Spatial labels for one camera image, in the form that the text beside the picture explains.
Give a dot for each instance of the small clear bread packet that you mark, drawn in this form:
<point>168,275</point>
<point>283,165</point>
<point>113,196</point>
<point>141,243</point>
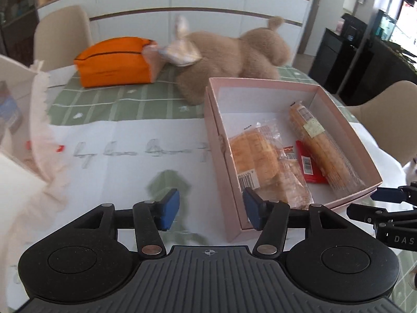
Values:
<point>293,182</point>

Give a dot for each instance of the pink cardboard box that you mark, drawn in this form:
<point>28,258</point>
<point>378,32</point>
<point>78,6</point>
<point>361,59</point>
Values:
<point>260,101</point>

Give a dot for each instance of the dark glass cabinet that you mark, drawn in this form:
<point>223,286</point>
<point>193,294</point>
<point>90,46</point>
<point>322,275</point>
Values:
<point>16,22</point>

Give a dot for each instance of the glass aquarium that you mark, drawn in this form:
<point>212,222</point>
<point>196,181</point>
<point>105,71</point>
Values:
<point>394,22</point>

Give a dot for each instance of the black side cabinet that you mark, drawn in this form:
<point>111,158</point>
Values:
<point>329,58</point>

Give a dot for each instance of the large bread packet with barcode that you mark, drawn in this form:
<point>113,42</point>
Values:
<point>251,153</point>

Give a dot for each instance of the red packet with barcode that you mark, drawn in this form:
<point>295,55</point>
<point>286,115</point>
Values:
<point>308,169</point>

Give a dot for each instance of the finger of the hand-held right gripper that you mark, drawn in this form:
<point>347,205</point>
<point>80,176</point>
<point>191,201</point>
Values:
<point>361,213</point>
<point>387,194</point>

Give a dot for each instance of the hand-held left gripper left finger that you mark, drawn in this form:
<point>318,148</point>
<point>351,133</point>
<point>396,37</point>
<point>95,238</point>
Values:
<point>171,210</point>

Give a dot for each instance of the brown plush toy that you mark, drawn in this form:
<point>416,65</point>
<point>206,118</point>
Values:
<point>234,58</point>

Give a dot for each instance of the long cracker packet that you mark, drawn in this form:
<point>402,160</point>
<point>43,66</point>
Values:
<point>322,150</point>

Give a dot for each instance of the white printed bag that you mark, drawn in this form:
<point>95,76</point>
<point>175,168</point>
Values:
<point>19,71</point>

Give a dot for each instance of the beige chair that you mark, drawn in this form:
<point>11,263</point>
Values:
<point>391,114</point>
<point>62,32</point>

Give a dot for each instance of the orange zip pouch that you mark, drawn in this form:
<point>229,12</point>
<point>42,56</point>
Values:
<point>114,62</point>

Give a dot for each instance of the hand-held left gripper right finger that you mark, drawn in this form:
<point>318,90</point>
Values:
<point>252,212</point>

